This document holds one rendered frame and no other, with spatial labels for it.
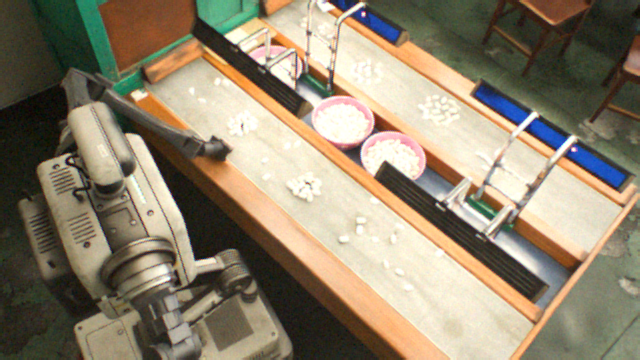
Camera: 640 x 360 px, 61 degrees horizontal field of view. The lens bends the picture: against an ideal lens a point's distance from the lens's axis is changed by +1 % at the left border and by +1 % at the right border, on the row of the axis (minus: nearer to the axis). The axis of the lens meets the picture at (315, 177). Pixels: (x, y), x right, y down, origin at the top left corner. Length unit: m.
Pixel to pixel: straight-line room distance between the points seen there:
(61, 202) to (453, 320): 1.30
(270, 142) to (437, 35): 2.09
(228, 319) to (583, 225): 1.42
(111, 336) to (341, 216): 0.97
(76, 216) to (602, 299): 2.57
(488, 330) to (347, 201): 0.68
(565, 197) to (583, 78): 1.85
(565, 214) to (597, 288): 0.90
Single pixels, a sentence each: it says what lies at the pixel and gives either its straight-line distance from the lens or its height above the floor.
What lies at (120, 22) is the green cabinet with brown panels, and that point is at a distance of 2.31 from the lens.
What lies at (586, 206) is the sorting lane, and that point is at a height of 0.74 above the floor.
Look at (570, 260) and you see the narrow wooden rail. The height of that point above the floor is 0.73.
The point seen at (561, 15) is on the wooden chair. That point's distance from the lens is 3.76.
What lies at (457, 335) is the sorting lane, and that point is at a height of 0.74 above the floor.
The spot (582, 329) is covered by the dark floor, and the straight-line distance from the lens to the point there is 3.04.
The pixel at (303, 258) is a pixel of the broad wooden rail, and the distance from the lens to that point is 1.95.
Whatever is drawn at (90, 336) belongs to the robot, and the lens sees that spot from 2.26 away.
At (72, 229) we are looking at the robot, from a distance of 1.30.
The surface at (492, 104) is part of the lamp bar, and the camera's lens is 2.13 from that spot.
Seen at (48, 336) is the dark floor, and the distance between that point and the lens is 2.85.
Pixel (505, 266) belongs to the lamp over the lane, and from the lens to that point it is 1.72.
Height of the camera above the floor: 2.51
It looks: 55 degrees down
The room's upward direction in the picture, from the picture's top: 6 degrees clockwise
